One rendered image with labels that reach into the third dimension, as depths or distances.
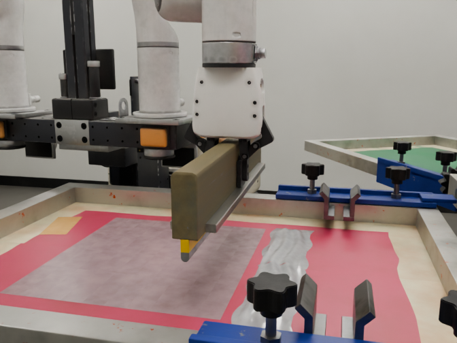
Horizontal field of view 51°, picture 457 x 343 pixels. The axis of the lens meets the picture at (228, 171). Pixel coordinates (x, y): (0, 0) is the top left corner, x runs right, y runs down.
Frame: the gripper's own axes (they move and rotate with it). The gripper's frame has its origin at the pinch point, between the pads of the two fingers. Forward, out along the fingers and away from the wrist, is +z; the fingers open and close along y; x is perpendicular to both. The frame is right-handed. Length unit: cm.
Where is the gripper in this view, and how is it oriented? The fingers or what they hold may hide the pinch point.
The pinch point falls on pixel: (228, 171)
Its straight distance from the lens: 70.5
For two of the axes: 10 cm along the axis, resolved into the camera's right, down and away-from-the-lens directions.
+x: -2.3, 2.1, -9.5
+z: 0.0, 9.8, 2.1
